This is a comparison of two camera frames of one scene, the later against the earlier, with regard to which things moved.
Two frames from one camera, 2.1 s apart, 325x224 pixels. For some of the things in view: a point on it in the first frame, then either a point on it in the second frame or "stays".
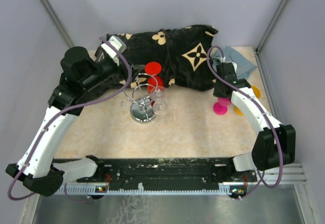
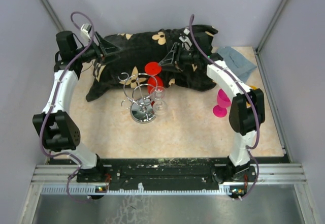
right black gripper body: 217,91 → 186,58
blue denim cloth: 243,66 stays
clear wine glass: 159,106 stays
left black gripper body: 104,69 → 94,52
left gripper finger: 139,67 → 107,48
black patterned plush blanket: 182,52 stays
